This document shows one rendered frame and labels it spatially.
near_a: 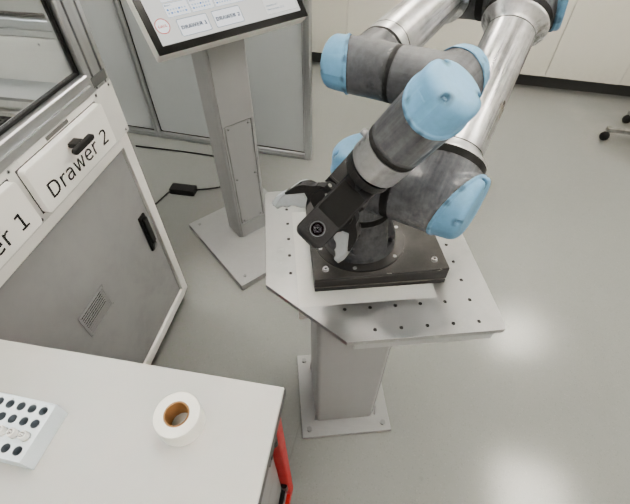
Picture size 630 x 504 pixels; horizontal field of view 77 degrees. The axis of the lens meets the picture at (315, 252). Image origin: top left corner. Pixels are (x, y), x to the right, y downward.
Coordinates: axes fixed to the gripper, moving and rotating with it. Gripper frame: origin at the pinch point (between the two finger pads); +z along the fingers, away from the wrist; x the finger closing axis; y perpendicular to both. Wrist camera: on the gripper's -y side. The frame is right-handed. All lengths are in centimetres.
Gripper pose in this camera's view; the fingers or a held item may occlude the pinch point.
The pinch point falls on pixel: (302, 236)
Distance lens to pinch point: 68.2
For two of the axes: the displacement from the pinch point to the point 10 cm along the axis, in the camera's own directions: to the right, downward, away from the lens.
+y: 5.0, -6.5, 5.7
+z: -4.5, 3.7, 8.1
